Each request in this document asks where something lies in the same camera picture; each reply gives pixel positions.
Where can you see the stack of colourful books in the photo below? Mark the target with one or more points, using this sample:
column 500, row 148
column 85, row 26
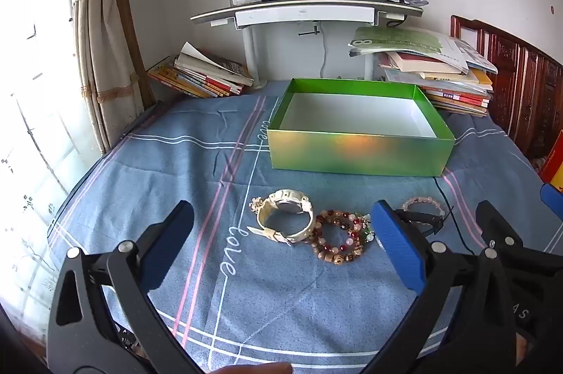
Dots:
column 206, row 81

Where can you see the green cardboard box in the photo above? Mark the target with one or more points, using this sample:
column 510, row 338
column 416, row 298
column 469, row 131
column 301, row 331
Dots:
column 352, row 154

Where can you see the red wooden headboard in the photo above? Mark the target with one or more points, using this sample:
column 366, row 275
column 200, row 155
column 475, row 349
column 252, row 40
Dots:
column 519, row 92

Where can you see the tall pile of books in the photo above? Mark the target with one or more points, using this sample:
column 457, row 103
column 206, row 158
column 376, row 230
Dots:
column 453, row 92

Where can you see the gold brooch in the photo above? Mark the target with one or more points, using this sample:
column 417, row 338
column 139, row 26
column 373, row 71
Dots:
column 256, row 207

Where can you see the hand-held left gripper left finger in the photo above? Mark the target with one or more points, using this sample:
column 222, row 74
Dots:
column 171, row 255

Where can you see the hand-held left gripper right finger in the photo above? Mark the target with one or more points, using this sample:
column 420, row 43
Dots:
column 396, row 251

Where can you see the green paper booklet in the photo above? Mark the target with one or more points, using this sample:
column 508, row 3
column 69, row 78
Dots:
column 404, row 42

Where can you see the cream wrist watch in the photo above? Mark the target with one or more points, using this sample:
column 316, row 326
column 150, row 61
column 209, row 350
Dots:
column 288, row 204

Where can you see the person's left hand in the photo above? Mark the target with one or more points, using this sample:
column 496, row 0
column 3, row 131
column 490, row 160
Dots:
column 250, row 369

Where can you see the white desktop shelf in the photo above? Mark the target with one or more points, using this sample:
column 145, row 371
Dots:
column 308, row 11

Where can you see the window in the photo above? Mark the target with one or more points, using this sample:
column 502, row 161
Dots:
column 39, row 114

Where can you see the red and yellow box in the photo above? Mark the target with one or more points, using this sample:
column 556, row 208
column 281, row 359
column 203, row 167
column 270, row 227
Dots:
column 555, row 167

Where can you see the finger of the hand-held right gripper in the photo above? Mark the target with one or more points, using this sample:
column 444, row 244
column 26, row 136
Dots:
column 497, row 224
column 554, row 198

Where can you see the cream curtain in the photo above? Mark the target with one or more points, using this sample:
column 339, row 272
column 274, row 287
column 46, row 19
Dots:
column 101, row 48

